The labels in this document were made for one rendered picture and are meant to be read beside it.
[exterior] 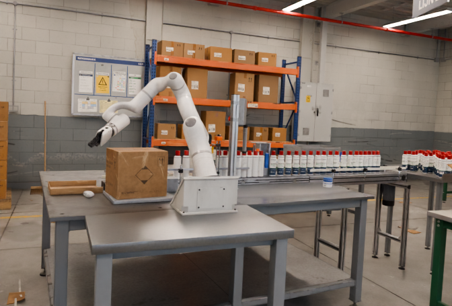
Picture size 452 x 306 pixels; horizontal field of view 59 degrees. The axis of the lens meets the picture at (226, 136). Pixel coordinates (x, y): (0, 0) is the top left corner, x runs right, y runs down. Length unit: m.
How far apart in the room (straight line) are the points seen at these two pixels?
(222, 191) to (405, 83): 8.69
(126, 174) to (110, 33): 5.25
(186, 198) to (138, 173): 0.40
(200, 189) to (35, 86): 5.44
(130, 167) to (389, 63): 8.45
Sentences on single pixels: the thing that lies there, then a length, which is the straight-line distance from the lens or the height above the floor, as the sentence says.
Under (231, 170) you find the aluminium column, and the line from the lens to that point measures 2.85.
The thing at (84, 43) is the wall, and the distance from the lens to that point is 7.32.
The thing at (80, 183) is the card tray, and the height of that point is 0.85.
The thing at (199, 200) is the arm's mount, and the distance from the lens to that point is 2.10.
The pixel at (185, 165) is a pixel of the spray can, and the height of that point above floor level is 0.98.
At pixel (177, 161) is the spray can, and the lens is 2.83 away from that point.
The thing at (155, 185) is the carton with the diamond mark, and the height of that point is 0.92.
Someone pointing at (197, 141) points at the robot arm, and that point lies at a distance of 2.27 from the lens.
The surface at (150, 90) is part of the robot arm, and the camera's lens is 2.65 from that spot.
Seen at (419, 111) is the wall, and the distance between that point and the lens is 10.83.
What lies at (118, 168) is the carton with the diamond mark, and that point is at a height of 1.03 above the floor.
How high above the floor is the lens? 1.35
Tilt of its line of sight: 3 degrees down
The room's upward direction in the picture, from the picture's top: 3 degrees clockwise
